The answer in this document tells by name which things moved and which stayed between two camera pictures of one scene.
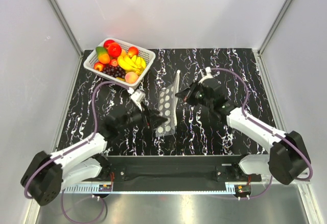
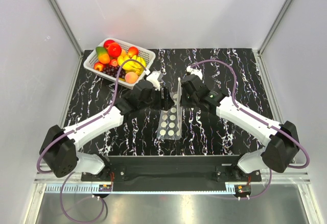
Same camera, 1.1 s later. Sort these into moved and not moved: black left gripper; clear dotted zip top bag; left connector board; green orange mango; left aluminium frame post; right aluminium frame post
Moved: black left gripper; clear dotted zip top bag
Not moved: left aluminium frame post; green orange mango; left connector board; right aluminium frame post
